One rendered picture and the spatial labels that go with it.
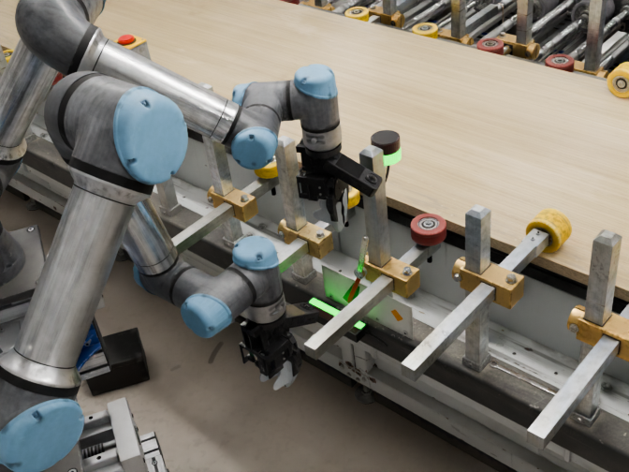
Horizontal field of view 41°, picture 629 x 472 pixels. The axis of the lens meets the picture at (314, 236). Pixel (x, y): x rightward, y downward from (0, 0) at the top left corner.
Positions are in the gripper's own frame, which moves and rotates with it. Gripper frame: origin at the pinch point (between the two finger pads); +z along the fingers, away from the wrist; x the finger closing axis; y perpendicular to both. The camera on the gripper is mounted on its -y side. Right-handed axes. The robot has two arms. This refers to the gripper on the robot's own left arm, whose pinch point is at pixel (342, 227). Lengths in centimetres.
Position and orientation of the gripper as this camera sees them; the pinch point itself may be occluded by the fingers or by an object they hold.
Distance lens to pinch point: 174.2
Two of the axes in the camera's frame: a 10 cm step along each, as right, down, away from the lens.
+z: 1.1, 7.9, 6.1
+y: -9.2, -1.4, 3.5
